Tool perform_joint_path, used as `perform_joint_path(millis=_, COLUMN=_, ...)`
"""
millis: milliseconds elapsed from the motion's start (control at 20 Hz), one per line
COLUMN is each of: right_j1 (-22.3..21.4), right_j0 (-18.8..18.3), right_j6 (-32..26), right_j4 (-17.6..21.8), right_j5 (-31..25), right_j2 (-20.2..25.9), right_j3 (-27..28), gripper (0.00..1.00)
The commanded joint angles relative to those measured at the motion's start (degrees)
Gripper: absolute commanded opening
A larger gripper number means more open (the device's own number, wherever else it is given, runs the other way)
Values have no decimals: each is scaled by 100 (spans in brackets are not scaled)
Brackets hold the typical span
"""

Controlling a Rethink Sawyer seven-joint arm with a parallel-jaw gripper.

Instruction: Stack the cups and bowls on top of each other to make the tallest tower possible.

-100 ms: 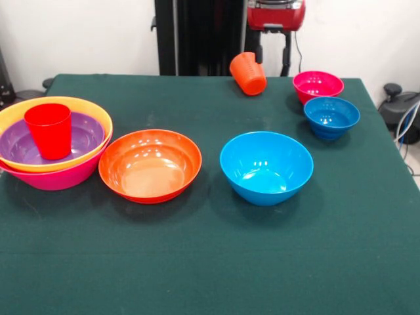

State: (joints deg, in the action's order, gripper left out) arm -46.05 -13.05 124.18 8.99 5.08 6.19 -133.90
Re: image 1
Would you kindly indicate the light blue bowl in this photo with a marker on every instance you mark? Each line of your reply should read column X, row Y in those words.
column 262, row 174

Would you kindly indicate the purple bowl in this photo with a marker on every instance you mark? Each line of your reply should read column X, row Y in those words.
column 85, row 134

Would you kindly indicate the red cup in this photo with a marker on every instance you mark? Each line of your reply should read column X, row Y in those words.
column 52, row 134

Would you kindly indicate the large pink bowl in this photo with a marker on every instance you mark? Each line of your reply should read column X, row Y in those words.
column 65, row 177

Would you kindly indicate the black office chair base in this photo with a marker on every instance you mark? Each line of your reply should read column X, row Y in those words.
column 29, row 92
column 393, row 108

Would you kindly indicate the large orange bowl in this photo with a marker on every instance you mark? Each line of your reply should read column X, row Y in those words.
column 98, row 115

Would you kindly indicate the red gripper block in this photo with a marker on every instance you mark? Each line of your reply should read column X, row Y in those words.
column 275, row 18

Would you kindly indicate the small dark blue bowl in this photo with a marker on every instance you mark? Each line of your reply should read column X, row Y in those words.
column 331, row 115

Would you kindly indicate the red-orange bowl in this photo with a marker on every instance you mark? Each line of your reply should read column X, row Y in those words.
column 147, row 167

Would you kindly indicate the orange cup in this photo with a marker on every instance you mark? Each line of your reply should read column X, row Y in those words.
column 249, row 77

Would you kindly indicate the dark green table cloth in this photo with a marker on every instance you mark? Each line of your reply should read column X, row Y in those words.
column 210, row 256

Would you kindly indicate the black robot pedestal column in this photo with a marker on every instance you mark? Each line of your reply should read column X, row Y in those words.
column 210, row 33

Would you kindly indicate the small pink bowl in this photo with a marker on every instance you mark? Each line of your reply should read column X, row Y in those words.
column 316, row 84

